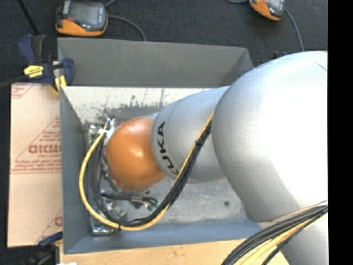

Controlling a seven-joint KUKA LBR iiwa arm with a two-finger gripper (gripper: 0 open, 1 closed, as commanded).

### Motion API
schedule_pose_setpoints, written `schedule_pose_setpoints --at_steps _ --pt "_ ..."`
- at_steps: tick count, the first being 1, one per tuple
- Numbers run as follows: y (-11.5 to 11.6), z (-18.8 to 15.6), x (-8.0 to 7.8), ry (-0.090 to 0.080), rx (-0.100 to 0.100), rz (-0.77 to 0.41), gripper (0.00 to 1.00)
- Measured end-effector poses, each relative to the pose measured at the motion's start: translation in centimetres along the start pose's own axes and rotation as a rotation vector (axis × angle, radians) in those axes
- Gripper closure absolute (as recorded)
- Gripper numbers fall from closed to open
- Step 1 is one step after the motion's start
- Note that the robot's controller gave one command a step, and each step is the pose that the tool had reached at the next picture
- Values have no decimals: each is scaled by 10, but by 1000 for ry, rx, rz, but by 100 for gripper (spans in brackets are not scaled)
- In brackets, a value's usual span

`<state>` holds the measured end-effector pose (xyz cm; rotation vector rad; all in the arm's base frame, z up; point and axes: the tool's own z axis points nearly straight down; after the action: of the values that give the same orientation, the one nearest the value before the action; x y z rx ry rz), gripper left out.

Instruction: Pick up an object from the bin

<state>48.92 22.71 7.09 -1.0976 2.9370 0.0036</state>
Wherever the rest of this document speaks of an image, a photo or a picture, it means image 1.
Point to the shiny silver flat object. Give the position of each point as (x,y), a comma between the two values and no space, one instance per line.
(99,229)

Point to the brown cardboard board red print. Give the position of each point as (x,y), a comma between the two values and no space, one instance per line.
(33,181)

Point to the grey metal bin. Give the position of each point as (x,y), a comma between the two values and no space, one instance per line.
(143,65)

